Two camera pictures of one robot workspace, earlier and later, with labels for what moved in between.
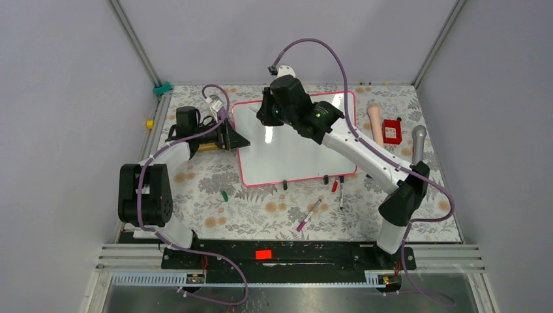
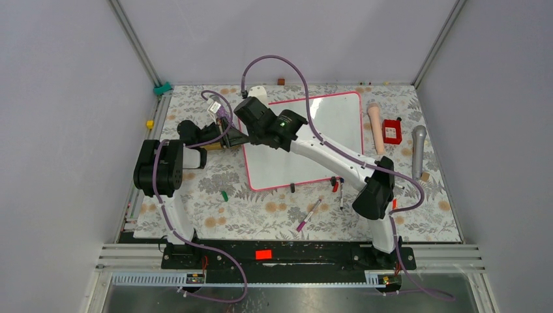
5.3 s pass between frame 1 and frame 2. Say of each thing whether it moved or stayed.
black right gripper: moved
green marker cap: stayed
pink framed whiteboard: stayed
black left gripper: stayed
